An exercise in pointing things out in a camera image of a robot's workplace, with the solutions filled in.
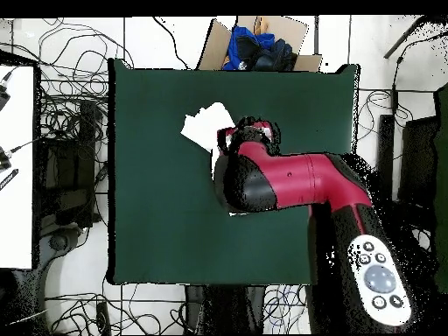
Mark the white towel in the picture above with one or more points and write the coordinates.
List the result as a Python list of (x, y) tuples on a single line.
[(206, 126)]

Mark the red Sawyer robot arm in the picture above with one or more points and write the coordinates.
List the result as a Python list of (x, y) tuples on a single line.
[(308, 178)]

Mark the brown cardboard box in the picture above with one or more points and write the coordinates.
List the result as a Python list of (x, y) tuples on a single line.
[(213, 49)]

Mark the dark navy garment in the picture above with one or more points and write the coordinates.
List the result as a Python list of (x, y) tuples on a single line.
[(276, 56)]

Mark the dark green table cloth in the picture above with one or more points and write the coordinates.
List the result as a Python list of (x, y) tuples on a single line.
[(157, 210)]

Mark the blue garment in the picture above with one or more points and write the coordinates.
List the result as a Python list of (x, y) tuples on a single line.
[(241, 33)]

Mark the black rod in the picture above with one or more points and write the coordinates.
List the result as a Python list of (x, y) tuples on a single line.
[(406, 36)]

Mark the black power strip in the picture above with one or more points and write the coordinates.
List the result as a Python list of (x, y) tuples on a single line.
[(103, 318)]

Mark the white desk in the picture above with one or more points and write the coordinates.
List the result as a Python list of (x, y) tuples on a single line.
[(17, 210)]

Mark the black labelled bar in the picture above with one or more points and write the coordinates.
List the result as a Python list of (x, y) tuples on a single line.
[(8, 179)]

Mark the black device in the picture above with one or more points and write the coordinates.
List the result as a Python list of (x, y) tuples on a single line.
[(3, 161), (3, 96)]

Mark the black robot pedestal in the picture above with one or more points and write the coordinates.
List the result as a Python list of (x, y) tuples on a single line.
[(224, 308)]

